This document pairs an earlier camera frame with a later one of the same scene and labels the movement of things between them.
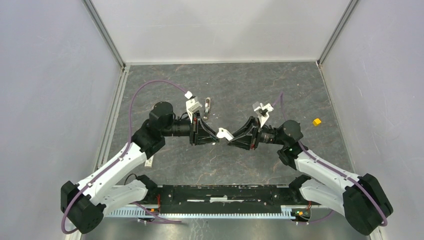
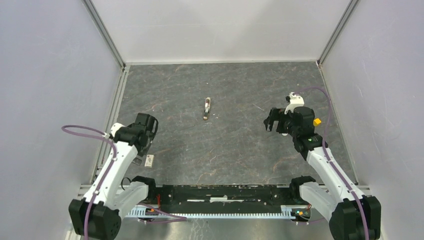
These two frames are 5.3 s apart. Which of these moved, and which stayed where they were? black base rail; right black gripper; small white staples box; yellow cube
Moved: right black gripper
Stayed: small white staples box; black base rail; yellow cube
